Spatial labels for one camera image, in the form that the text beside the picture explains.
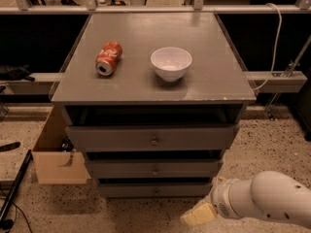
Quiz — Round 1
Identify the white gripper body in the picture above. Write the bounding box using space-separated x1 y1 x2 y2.
210 179 239 218

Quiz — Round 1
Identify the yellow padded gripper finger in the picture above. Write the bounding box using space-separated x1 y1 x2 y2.
180 202 217 226

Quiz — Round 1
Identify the grey bottom drawer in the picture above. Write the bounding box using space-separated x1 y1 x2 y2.
99 183 211 198

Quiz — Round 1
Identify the grey drawer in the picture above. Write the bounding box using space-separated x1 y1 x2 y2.
66 124 239 152
99 183 211 198
86 159 223 179

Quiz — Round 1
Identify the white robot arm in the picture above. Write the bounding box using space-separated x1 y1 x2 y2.
181 171 311 229

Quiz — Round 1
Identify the grey top drawer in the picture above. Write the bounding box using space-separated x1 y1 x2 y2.
66 124 239 152

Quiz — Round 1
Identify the grey middle drawer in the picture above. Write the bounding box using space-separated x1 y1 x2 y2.
86 159 223 179

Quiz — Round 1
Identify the grey drawer cabinet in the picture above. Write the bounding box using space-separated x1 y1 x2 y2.
52 13 256 188

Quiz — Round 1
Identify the white bowl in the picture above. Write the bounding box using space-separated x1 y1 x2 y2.
151 47 192 82

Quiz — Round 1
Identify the cardboard box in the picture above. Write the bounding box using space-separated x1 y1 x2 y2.
32 106 88 184

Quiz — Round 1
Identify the crushed orange soda can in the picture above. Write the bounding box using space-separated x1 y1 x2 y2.
95 41 122 76

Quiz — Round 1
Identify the metal railing beam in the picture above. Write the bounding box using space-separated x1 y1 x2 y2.
0 4 311 16

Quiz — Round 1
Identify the black pole on floor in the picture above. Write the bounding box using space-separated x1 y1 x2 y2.
0 150 31 229

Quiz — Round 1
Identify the black bag on ledge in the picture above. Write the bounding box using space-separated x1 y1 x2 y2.
0 65 35 82

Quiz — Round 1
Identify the black floor cable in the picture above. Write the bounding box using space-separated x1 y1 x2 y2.
0 184 34 233

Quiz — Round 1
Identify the white cable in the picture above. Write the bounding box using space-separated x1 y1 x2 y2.
252 2 284 92

